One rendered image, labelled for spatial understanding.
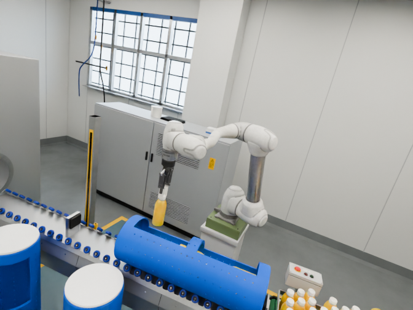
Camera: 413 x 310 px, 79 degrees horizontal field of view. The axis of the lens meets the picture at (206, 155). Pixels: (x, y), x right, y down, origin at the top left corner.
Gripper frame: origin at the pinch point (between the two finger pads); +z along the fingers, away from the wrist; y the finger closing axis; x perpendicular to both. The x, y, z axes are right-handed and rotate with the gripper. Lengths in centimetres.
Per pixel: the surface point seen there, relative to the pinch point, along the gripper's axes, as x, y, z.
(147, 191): -100, -172, 99
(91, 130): -78, -29, -13
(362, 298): 197, -180, 140
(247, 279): 58, 8, 27
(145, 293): 5, 11, 60
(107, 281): -10, 29, 45
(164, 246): 10.1, 8.4, 27.1
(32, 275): -62, 28, 68
